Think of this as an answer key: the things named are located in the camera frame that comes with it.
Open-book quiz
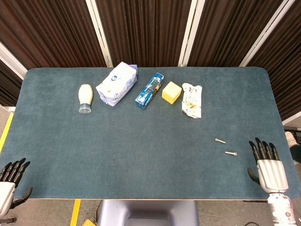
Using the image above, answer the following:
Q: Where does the black cable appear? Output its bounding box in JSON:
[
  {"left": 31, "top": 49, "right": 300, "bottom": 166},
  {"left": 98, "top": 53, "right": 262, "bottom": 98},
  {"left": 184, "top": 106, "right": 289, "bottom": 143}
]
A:
[{"left": 93, "top": 201, "right": 103, "bottom": 221}]

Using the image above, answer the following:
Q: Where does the yellow foam cube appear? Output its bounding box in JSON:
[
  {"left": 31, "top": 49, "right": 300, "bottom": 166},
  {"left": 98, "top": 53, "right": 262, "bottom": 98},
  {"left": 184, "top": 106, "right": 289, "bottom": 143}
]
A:
[{"left": 161, "top": 81, "right": 183, "bottom": 104}]

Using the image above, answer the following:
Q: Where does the blue cookie box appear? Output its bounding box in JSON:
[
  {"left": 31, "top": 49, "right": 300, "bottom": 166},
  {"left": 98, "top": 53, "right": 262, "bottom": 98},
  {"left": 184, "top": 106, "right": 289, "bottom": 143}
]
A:
[{"left": 135, "top": 72, "right": 164, "bottom": 110}]

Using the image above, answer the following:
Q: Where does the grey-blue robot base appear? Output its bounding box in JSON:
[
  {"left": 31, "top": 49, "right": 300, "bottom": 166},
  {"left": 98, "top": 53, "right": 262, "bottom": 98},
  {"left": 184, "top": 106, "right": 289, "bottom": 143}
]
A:
[{"left": 97, "top": 200, "right": 199, "bottom": 226}]

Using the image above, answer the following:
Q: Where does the blue felt table mat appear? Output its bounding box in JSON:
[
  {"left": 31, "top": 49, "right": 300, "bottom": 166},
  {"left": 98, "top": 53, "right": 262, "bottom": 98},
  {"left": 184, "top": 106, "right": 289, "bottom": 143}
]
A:
[{"left": 0, "top": 67, "right": 301, "bottom": 201}]

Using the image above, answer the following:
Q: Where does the black and silver left hand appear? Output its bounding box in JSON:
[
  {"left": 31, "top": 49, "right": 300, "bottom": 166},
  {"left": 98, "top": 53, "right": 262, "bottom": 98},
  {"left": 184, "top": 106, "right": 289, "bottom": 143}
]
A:
[{"left": 0, "top": 157, "right": 33, "bottom": 217}]

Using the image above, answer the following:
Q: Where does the white screen frame post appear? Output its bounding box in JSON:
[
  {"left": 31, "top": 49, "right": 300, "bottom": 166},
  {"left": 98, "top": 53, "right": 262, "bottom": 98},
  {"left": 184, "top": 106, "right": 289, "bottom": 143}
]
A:
[
  {"left": 239, "top": 0, "right": 296, "bottom": 67},
  {"left": 178, "top": 0, "right": 206, "bottom": 68},
  {"left": 85, "top": 0, "right": 114, "bottom": 68},
  {"left": 281, "top": 117, "right": 301, "bottom": 126},
  {"left": 0, "top": 41, "right": 28, "bottom": 80}
]

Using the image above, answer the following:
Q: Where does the white lilac tissue pack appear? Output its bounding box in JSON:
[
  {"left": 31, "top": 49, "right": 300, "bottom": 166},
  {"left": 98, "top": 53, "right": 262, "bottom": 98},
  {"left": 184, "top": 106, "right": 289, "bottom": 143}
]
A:
[{"left": 95, "top": 61, "right": 138, "bottom": 107}]

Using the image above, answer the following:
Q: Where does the brown pleated screen panel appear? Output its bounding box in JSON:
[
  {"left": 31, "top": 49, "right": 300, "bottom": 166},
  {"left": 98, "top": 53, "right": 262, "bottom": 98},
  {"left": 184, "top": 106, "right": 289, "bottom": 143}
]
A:
[
  {"left": 188, "top": 0, "right": 286, "bottom": 67},
  {"left": 96, "top": 0, "right": 192, "bottom": 68},
  {"left": 248, "top": 0, "right": 301, "bottom": 121},
  {"left": 0, "top": 0, "right": 108, "bottom": 69},
  {"left": 0, "top": 59, "right": 24, "bottom": 107}
]

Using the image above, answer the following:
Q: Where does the yellow orange box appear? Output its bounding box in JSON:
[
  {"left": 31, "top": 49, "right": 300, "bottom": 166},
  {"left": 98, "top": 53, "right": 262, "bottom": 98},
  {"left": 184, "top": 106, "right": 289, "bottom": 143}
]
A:
[{"left": 81, "top": 218, "right": 99, "bottom": 226}]

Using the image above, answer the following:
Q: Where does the white crumpled snack bag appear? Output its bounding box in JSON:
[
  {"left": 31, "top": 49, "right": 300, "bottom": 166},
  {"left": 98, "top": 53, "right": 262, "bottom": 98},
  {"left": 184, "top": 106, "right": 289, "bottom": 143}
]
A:
[{"left": 181, "top": 82, "right": 203, "bottom": 119}]

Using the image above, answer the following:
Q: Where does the cream squeeze bottle clear cap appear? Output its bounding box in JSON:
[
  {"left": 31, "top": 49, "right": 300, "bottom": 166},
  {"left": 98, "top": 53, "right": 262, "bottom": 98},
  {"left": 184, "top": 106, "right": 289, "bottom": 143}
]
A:
[{"left": 78, "top": 84, "right": 94, "bottom": 114}]

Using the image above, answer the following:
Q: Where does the black and silver right hand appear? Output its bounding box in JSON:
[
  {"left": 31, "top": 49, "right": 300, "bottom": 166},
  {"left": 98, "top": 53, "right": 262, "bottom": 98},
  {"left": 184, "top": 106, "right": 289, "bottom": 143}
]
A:
[{"left": 247, "top": 137, "right": 289, "bottom": 193}]

